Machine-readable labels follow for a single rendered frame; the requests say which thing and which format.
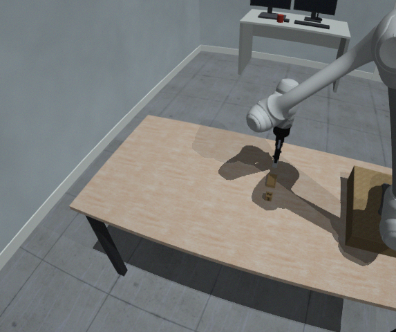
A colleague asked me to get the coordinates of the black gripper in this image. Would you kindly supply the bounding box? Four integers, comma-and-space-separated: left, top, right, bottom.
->
272, 127, 290, 168

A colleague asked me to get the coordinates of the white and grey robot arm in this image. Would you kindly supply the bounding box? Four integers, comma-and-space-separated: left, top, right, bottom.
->
246, 9, 396, 250

